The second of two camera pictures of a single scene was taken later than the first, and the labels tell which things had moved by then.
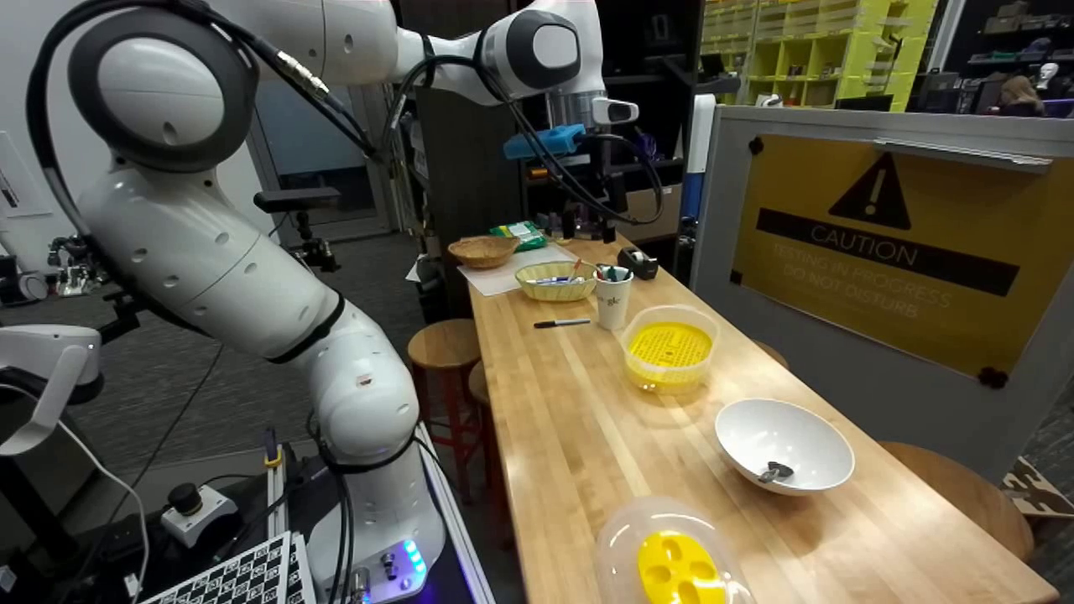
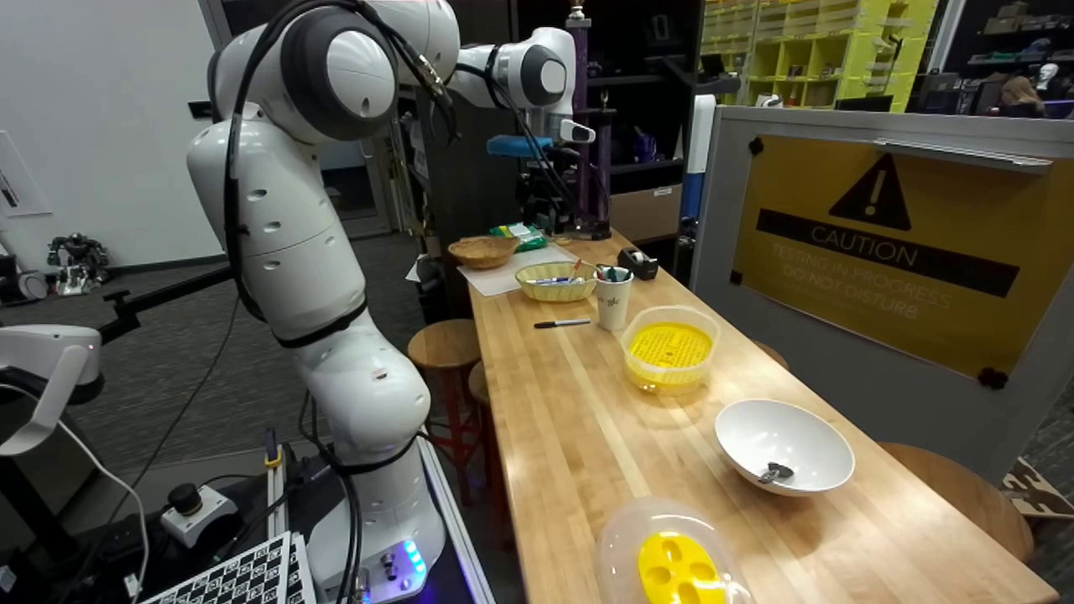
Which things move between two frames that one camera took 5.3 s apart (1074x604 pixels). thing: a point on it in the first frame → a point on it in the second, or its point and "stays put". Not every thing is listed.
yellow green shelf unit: x=814 y=52 stays put
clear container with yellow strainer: x=669 y=351 stays put
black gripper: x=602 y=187 → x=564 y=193
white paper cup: x=611 y=295 stays put
